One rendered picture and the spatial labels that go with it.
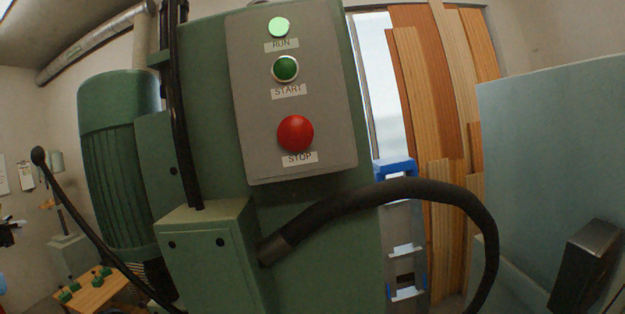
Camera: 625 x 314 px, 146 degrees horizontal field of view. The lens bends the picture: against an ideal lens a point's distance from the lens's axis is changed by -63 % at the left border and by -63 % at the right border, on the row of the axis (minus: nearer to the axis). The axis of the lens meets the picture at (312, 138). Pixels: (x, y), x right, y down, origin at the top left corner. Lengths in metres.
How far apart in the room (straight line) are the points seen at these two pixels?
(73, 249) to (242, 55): 2.69
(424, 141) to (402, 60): 0.53
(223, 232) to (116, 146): 0.25
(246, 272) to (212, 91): 0.19
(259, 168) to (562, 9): 2.27
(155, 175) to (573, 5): 2.36
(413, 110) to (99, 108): 1.58
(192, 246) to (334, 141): 0.16
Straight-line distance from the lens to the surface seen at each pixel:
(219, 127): 0.30
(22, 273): 3.58
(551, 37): 2.39
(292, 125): 0.21
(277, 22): 0.23
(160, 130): 0.38
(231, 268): 0.24
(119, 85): 0.44
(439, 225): 1.70
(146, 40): 2.20
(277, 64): 0.22
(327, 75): 0.23
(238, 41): 0.24
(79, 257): 2.85
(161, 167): 0.38
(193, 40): 0.33
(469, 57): 2.00
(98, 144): 0.44
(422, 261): 1.29
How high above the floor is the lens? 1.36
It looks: 3 degrees down
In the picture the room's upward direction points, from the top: 10 degrees counter-clockwise
